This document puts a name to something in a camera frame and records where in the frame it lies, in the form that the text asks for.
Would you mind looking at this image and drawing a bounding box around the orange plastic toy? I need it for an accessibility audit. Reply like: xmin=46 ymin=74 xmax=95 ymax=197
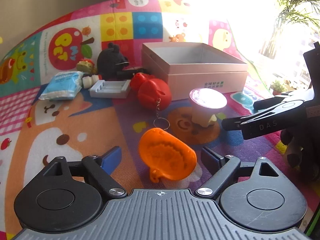
xmin=138 ymin=128 xmax=197 ymax=183

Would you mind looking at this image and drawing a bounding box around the red boxing glove keychain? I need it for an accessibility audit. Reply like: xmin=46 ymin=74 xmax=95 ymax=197
xmin=130 ymin=73 xmax=172 ymax=131

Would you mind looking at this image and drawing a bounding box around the black plush mouse toy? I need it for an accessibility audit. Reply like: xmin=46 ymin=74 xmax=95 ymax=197
xmin=97 ymin=42 xmax=148 ymax=81

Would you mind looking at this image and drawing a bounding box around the small potted plant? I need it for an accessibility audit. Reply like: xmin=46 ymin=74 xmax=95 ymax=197
xmin=270 ymin=80 xmax=287 ymax=95

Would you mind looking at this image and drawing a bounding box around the grey battery charger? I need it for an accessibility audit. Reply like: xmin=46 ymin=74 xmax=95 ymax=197
xmin=89 ymin=80 xmax=131 ymax=99

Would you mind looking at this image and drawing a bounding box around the colourful cartoon play mat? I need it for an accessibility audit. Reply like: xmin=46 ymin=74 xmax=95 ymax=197
xmin=1 ymin=0 xmax=319 ymax=239

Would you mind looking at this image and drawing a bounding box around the small white bottle red cap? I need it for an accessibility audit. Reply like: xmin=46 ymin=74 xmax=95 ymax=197
xmin=82 ymin=75 xmax=102 ymax=89

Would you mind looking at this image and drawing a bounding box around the blue tissue pack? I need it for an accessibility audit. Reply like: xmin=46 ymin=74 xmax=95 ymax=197
xmin=39 ymin=71 xmax=83 ymax=100

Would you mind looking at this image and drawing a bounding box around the large palm plant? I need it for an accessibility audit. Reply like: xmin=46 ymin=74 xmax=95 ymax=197
xmin=259 ymin=0 xmax=319 ymax=59

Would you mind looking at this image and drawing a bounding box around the pink cardboard box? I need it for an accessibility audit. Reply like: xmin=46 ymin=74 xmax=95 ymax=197
xmin=141 ymin=42 xmax=248 ymax=101

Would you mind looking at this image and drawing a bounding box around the small green red figurine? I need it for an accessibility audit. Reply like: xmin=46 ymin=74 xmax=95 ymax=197
xmin=76 ymin=59 xmax=98 ymax=75

